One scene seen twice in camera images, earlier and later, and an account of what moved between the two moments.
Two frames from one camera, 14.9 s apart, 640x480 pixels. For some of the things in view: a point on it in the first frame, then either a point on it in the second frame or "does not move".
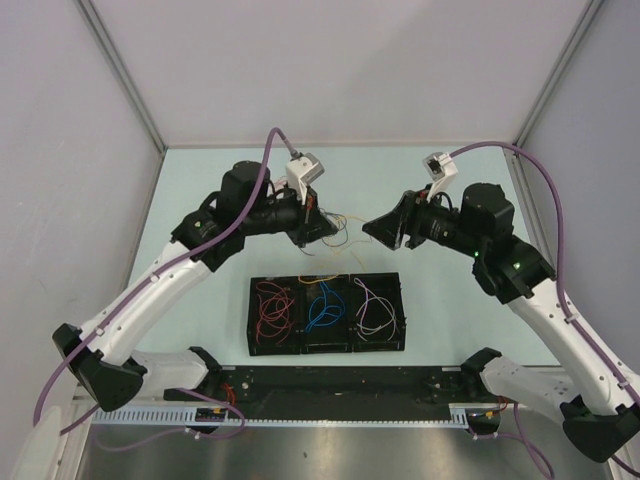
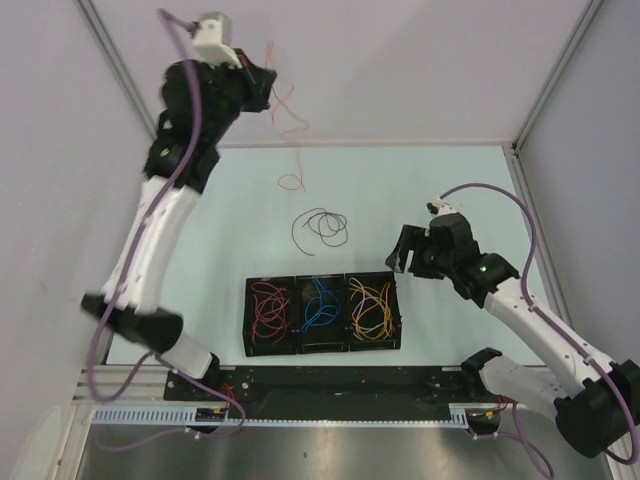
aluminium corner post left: [122, 73] does not move
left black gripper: [311, 225] to [255, 81]
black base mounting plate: [333, 391] does not move
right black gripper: [406, 218] to [411, 238]
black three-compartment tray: [326, 314] does not move
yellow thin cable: [308, 279] to [387, 318]
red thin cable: [275, 318] does not move
